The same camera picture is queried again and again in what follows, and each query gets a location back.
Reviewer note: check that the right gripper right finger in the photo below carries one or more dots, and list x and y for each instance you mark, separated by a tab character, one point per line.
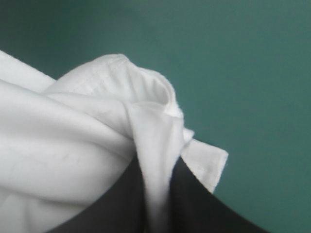
206	206

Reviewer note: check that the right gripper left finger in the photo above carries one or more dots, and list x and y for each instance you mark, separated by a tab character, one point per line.
126	201

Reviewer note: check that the white T-shirt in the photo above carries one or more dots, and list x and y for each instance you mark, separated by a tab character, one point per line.
73	136

